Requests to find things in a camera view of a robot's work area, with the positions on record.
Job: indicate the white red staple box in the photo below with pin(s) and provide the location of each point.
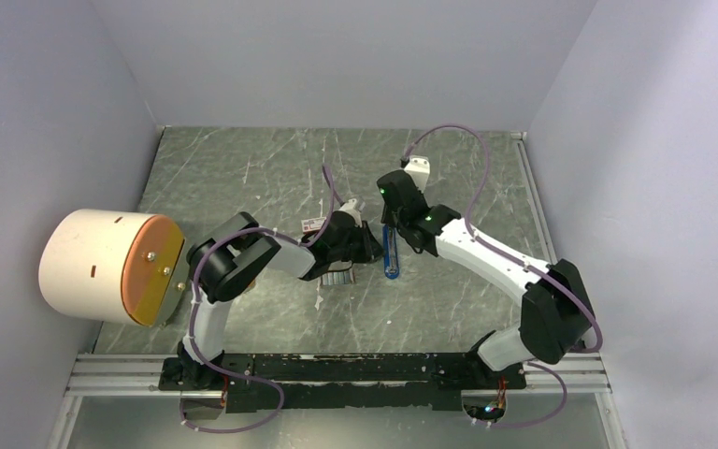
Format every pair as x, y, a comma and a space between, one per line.
312, 224

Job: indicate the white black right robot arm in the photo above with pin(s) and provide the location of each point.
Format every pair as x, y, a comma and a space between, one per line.
555, 310

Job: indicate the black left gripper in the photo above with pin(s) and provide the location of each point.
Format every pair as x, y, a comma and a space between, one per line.
370, 249

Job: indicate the aluminium rail frame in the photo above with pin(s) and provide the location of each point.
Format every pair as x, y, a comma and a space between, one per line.
376, 344

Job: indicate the grey staple strips tray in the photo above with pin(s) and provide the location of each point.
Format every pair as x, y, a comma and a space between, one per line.
339, 277

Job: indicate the white orange cylinder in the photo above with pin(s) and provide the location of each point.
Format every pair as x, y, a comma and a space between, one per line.
114, 266

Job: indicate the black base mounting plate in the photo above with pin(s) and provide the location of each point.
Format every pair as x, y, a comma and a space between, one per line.
296, 381

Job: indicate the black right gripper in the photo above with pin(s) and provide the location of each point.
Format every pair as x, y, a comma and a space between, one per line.
386, 217

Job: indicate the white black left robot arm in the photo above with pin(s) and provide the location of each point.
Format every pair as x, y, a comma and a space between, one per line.
224, 266

